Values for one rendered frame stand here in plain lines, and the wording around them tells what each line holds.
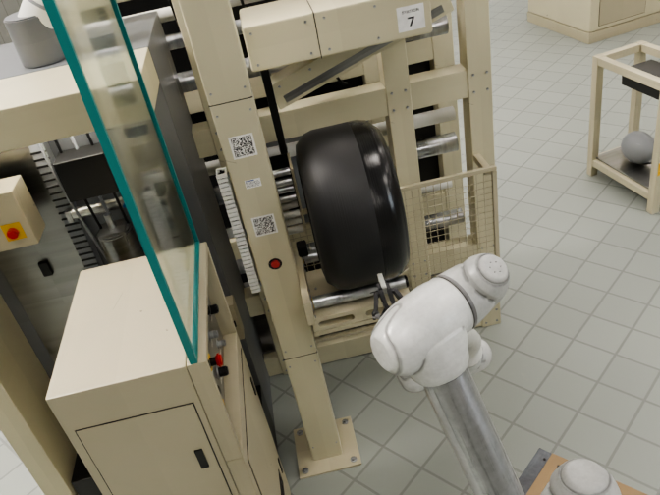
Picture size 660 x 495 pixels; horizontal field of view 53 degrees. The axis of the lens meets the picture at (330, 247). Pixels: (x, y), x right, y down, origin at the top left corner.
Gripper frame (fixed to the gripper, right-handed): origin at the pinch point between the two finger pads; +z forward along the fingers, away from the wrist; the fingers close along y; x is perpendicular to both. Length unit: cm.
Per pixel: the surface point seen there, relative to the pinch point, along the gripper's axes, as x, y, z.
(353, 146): -37.7, -0.3, 23.7
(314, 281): 27.0, 21.1, 36.1
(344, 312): 17.6, 13.6, 7.7
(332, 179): -34.0, 8.5, 14.8
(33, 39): -79, 87, 57
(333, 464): 103, 31, 3
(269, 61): -57, 19, 54
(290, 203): 6, 23, 61
